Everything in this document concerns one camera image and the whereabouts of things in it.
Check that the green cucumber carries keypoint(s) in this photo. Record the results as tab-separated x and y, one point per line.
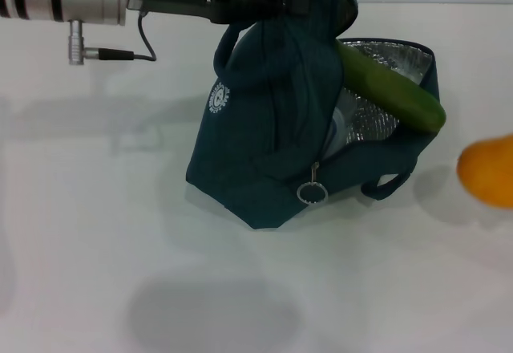
393	88

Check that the dark teal insulated lunch bag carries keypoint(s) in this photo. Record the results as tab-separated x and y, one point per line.
260	128

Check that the orange yellow pear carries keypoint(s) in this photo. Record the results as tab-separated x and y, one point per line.
489	172

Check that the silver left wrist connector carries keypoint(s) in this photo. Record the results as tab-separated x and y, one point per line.
77	40

